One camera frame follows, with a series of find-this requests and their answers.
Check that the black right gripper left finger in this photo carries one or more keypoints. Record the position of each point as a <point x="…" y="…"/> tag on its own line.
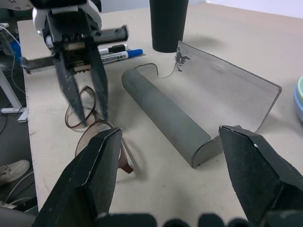
<point x="90" y="179"/>

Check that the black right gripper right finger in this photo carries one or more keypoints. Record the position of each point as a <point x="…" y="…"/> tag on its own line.
<point x="255" y="170"/>

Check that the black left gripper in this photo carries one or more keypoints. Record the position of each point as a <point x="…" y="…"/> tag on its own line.
<point x="68" y="30"/>

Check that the brown-framed glasses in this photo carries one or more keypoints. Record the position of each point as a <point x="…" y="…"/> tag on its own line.
<point x="126" y="163"/>

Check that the grey open glasses case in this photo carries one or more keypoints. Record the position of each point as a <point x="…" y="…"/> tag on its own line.
<point x="161" y="106"/>

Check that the black cup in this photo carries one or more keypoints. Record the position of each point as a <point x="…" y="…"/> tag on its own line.
<point x="168" y="23"/>

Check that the black-capped whiteboard marker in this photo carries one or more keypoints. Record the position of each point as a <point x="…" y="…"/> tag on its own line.
<point x="118" y="48"/>

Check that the blue-capped whiteboard marker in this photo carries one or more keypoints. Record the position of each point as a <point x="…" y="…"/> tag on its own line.
<point x="134" y="52"/>

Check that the white shoe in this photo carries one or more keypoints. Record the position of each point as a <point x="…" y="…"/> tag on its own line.
<point x="14" y="169"/>

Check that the dark grey rounded shape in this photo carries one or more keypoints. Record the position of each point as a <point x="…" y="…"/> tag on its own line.
<point x="14" y="218"/>

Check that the light green plate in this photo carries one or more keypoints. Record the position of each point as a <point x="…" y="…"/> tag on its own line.
<point x="301" y="87"/>

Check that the white desk frame leg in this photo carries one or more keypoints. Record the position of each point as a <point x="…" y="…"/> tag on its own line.
<point x="9" y="94"/>

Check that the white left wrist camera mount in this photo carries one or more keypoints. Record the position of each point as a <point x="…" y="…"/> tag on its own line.
<point x="39" y="19"/>

